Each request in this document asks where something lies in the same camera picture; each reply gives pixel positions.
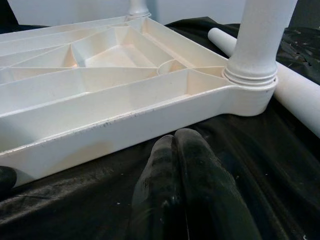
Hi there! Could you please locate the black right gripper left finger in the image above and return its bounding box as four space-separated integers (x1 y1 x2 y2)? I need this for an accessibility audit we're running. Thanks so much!
129 134 187 240

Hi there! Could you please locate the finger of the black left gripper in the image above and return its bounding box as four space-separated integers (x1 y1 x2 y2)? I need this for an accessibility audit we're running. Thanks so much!
0 165 18 200

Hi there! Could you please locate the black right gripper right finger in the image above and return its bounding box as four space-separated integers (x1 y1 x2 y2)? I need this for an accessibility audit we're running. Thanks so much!
174 128 262 240

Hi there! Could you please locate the white plastic children table top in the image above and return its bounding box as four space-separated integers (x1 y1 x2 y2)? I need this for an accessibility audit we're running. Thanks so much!
0 15 278 188

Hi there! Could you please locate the white plastic table leg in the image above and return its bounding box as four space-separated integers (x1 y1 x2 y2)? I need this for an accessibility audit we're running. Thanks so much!
127 0 152 18
208 27 320 140
223 0 299 87

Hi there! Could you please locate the black plastic sheet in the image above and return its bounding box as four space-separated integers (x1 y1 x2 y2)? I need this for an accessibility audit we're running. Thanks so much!
0 16 320 240

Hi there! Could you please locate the large white board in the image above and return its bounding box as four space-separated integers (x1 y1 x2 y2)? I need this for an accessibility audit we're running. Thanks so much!
6 0 247 26

